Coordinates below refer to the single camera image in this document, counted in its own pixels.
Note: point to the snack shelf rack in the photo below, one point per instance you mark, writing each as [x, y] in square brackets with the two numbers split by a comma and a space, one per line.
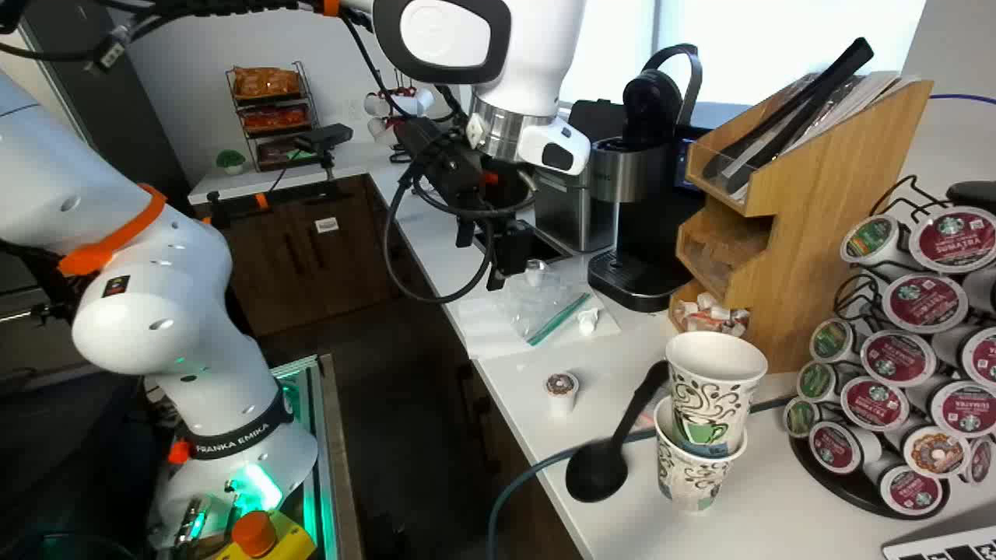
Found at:
[270, 118]

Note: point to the black desk device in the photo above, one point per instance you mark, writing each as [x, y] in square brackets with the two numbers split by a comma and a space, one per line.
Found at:
[322, 138]

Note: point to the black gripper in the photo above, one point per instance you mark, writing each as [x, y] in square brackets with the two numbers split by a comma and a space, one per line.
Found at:
[499, 196]

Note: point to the wooden condiment organizer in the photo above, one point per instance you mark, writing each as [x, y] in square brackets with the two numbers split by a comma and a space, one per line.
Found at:
[820, 237]

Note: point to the donut print coffee pod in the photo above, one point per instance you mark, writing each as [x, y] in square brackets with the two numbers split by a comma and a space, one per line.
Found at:
[561, 392]

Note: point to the black tongs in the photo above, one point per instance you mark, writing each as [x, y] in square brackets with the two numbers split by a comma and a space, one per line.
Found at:
[788, 114]

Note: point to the dark wood cabinet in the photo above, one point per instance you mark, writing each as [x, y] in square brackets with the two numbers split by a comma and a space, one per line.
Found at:
[311, 267]

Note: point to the black silver coffee machine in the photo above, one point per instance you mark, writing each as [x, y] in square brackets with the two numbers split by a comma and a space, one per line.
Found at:
[643, 207]

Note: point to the clear zip bag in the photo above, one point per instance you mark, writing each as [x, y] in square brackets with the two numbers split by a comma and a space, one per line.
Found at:
[550, 313]

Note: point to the yellow emergency stop button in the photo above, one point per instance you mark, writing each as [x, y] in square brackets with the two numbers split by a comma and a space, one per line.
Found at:
[258, 533]

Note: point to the large black plastic spoon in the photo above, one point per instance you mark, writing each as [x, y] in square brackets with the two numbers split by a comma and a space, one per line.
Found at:
[596, 472]

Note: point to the small white creamer cup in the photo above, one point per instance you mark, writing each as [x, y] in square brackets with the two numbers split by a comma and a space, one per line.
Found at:
[691, 309]
[589, 319]
[729, 319]

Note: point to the red lid coffee pod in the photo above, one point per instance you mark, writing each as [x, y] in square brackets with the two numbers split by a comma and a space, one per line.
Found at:
[921, 302]
[834, 445]
[898, 358]
[914, 489]
[955, 237]
[872, 401]
[977, 461]
[963, 407]
[981, 358]

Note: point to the printed paper cup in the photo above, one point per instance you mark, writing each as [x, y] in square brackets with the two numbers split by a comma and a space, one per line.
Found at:
[711, 400]
[696, 483]

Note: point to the brown lid coffee pod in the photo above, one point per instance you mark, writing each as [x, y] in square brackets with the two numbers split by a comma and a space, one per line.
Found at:
[934, 452]

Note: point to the stainless steel trash bin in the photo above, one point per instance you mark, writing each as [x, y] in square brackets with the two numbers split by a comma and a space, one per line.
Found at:
[566, 211]

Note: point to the small green object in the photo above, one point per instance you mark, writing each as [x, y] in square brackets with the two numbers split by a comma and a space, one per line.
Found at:
[230, 158]

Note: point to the green lid coffee pod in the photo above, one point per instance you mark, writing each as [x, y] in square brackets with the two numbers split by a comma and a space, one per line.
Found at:
[818, 380]
[872, 237]
[832, 341]
[802, 419]

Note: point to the small clear plastic cup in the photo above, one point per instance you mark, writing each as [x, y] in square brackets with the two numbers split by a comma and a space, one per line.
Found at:
[534, 272]

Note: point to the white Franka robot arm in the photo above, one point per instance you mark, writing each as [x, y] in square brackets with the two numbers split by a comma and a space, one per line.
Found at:
[158, 313]

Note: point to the bright window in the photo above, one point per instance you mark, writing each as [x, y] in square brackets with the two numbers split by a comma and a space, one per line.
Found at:
[780, 41]

